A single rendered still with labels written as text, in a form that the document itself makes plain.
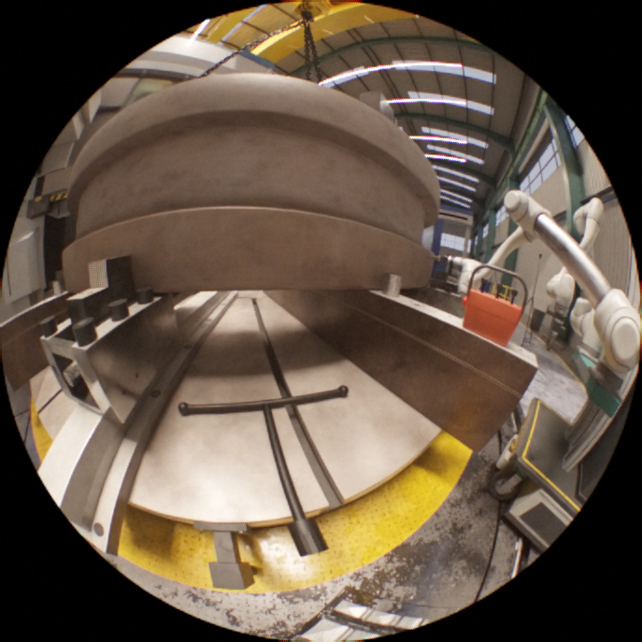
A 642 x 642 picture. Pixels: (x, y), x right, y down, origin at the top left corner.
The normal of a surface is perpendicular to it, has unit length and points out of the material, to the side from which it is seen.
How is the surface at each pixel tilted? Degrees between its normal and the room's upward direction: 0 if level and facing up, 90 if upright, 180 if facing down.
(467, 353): 90
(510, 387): 90
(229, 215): 90
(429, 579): 0
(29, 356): 90
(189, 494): 0
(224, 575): 0
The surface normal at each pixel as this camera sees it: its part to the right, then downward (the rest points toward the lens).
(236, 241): 0.35, 0.38
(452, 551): 0.11, -0.92
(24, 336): 0.98, 0.17
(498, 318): -0.81, 0.25
